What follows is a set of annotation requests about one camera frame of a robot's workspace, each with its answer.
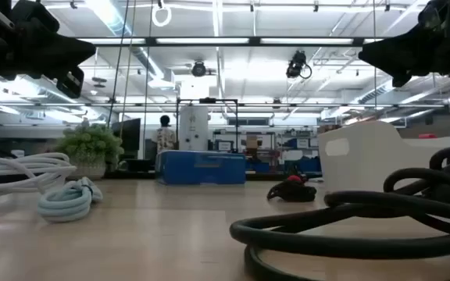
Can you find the black monitor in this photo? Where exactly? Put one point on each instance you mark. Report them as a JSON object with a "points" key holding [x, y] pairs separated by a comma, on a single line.
{"points": [[129, 134]]}

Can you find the green potted plant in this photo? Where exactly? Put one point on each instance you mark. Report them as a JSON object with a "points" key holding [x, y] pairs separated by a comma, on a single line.
{"points": [[90, 146]]}

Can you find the blue cardboard box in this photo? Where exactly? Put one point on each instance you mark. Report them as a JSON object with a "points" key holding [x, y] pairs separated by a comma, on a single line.
{"points": [[201, 168]]}

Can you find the round black ceiling fixture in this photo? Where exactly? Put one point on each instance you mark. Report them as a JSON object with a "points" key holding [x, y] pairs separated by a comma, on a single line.
{"points": [[198, 69]]}

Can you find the white plastic bin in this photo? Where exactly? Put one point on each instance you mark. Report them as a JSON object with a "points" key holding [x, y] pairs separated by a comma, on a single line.
{"points": [[361, 164]]}

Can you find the white cylindrical tank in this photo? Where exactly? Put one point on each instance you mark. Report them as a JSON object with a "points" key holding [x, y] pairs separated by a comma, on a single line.
{"points": [[193, 129]]}

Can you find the black rig frame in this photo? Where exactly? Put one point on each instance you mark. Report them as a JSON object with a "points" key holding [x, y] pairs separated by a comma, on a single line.
{"points": [[254, 41]]}

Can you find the black overhead camera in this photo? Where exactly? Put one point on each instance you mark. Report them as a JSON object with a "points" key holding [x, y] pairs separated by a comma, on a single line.
{"points": [[297, 64]]}

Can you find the person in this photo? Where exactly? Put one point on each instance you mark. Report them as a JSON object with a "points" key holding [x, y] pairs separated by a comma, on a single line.
{"points": [[165, 140]]}

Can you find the red object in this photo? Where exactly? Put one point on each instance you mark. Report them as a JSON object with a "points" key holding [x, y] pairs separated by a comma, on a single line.
{"points": [[427, 136]]}

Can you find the brown cardboard box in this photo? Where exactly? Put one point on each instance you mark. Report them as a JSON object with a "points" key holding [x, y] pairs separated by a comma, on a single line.
{"points": [[253, 142]]}

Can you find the black metal stand frame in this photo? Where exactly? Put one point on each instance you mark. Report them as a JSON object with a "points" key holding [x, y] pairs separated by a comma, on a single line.
{"points": [[178, 125]]}

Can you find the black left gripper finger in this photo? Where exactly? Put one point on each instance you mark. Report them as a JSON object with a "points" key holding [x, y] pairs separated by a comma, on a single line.
{"points": [[65, 52], [72, 82]]}

